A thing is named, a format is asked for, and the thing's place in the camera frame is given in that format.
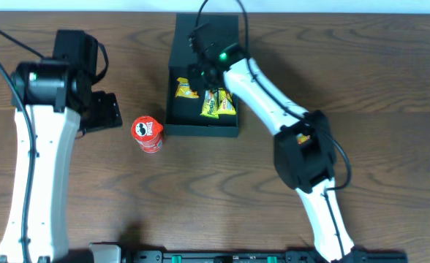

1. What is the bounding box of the yellow biscuit packet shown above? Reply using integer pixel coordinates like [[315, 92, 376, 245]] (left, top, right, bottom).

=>
[[175, 77, 199, 99]]

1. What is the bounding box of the green yellow snack packet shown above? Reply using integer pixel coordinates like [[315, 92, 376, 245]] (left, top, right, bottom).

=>
[[200, 91, 219, 119]]

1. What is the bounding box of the yellow brown chocolate packet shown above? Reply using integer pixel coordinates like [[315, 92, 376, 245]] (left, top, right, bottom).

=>
[[217, 88, 236, 115]]

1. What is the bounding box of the red Pringles can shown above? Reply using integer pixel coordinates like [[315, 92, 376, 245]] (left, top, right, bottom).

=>
[[131, 115, 163, 153]]

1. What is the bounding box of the black gift box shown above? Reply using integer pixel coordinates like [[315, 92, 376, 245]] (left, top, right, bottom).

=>
[[165, 13, 239, 137]]

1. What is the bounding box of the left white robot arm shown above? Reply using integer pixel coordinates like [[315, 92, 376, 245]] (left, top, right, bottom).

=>
[[0, 55, 122, 262]]

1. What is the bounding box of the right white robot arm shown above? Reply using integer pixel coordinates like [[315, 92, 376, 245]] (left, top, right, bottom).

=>
[[190, 44, 354, 262]]

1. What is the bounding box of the orange yellow snack packet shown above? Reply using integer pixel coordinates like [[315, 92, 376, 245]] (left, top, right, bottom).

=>
[[296, 134, 311, 145]]

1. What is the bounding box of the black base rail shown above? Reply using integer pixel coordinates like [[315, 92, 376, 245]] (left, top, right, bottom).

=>
[[88, 243, 409, 263]]

